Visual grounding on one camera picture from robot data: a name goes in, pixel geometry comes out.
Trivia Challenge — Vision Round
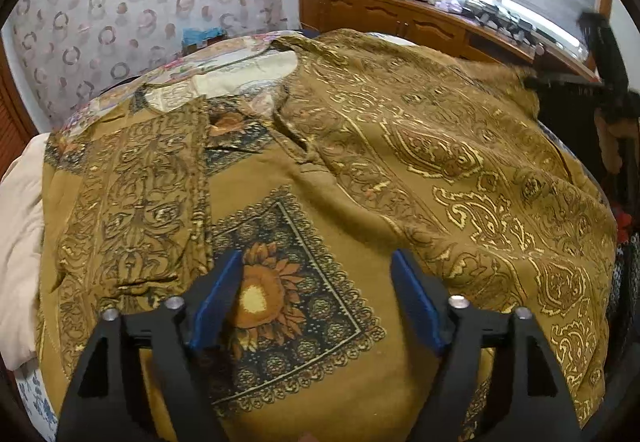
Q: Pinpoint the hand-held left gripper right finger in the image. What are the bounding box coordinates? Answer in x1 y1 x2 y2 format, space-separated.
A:
390 249 583 442

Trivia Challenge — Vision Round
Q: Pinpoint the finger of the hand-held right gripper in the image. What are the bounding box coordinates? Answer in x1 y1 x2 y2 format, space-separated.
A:
577 11 630 93
522 74 603 91

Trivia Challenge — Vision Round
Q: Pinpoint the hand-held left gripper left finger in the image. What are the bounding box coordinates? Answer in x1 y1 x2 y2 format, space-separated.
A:
56 249 244 442

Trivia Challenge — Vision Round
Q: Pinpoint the mustard patterned shirt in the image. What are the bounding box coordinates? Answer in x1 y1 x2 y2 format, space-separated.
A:
36 28 618 442

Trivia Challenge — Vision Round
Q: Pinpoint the person's right hand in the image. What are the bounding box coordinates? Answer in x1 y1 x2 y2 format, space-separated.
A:
595 114 628 173

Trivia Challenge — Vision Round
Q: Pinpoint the red cloth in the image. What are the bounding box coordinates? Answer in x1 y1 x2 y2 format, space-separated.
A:
615 209 633 243

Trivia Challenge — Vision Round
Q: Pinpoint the scale patterned bag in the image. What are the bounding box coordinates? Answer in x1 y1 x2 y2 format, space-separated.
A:
607 232 640 373

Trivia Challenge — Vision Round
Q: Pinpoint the wooden cabinet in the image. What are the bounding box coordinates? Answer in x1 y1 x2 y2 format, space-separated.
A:
298 0 601 83

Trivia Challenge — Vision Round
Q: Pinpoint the white blue floral blanket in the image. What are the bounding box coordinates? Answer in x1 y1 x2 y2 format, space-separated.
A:
15 362 60 442

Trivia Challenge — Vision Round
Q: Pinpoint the beige pillow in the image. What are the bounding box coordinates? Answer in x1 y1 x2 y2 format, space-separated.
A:
0 134 51 370

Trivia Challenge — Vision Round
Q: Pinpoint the pink floral quilt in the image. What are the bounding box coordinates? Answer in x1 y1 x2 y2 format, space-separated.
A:
55 29 321 138

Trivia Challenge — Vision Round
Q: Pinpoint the teal cloth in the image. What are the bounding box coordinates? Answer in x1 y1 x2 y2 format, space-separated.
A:
181 27 226 48

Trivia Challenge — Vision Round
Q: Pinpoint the wooden door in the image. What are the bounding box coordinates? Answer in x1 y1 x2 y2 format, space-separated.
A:
0 47 38 163

